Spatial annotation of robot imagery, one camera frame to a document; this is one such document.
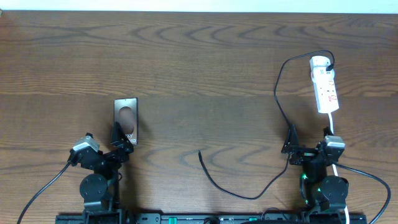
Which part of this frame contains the bronze Galaxy smartphone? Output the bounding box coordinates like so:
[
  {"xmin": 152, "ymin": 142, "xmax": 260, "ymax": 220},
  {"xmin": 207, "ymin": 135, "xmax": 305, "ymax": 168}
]
[{"xmin": 114, "ymin": 97, "xmax": 139, "ymax": 145}]

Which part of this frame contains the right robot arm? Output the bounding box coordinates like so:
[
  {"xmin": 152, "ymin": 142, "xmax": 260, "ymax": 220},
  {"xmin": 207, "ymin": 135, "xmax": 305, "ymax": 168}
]
[{"xmin": 281, "ymin": 124, "xmax": 349, "ymax": 223}]

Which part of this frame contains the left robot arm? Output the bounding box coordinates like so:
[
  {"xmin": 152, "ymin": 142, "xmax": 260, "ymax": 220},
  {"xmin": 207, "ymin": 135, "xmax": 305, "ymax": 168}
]
[{"xmin": 68, "ymin": 122, "xmax": 134, "ymax": 223}]

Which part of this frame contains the white USB charger plug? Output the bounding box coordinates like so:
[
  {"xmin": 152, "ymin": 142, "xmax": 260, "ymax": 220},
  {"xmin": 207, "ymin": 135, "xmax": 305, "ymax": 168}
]
[{"xmin": 310, "ymin": 55, "xmax": 334, "ymax": 71}]

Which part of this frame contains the white power strip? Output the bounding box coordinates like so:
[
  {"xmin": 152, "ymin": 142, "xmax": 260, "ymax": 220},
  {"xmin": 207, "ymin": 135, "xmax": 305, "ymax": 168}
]
[{"xmin": 311, "ymin": 67, "xmax": 339, "ymax": 114}]

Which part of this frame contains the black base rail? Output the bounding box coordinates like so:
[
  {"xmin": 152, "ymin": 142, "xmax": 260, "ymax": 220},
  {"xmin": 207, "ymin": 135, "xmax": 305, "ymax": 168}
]
[{"xmin": 55, "ymin": 212, "xmax": 368, "ymax": 224}]

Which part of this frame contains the black USB charging cable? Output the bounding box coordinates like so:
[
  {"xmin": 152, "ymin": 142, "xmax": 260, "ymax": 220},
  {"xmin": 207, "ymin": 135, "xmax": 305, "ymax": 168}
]
[{"xmin": 198, "ymin": 50, "xmax": 336, "ymax": 200}]

